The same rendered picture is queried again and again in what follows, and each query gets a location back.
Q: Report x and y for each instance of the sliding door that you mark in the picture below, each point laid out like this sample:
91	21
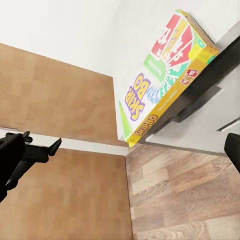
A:
76	195
49	97

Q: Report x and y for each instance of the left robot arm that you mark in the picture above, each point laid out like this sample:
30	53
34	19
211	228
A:
32	155

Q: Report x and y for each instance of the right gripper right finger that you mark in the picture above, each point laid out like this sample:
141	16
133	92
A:
232	149

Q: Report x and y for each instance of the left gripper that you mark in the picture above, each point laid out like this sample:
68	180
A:
36	154

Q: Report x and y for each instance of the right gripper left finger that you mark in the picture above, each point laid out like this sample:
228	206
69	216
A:
12	150

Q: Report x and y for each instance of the desk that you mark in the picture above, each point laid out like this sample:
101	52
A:
209	109

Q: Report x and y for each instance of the board game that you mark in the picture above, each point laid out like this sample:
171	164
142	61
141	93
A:
180	54

